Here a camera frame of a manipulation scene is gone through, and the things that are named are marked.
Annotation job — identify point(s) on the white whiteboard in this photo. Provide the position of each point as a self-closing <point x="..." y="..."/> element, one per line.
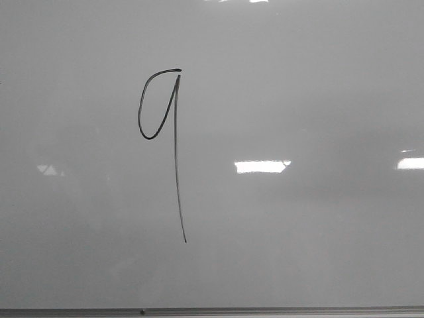
<point x="212" y="158"/>

